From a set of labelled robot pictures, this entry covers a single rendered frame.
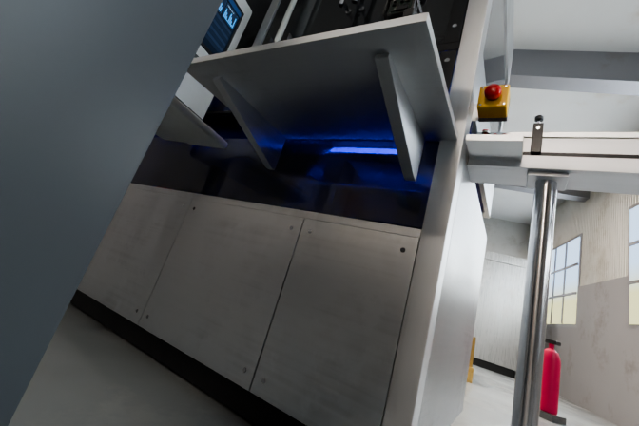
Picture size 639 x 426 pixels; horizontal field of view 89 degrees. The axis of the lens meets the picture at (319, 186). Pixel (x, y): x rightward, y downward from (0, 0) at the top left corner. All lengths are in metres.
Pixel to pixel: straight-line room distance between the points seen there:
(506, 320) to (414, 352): 6.30
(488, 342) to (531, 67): 4.73
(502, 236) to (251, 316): 8.47
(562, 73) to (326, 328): 3.69
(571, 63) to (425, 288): 3.66
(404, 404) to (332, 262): 0.36
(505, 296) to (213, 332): 6.39
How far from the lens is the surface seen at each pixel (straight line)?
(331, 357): 0.90
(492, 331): 7.05
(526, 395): 0.96
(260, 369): 1.01
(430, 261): 0.84
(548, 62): 4.24
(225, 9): 1.68
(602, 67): 4.32
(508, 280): 7.18
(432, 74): 0.75
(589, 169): 1.04
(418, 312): 0.83
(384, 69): 0.73
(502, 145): 0.96
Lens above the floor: 0.38
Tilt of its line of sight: 17 degrees up
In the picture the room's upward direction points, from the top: 18 degrees clockwise
